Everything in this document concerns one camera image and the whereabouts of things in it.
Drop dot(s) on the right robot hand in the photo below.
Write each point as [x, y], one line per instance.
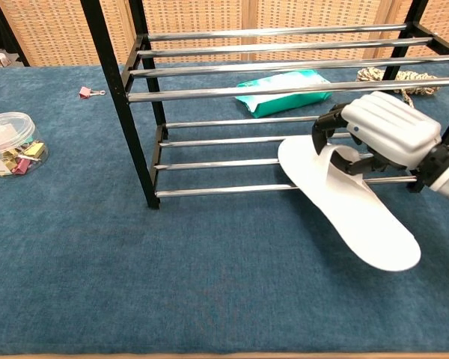
[389, 127]

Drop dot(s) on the white slipper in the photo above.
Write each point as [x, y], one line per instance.
[359, 224]

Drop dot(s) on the black chrome shoe rack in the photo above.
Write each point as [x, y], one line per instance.
[112, 75]

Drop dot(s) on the green wet wipes pack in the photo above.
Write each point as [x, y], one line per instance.
[284, 105]

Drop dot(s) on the blue table cloth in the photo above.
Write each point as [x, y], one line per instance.
[172, 280]

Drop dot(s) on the pink binder clip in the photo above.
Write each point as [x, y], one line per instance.
[19, 166]
[84, 92]

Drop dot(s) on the woven folding screen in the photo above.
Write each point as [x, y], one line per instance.
[60, 30]

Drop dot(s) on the gold binder clip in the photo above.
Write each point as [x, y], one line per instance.
[35, 149]

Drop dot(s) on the clear plastic clip jar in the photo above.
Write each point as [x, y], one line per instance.
[7, 125]

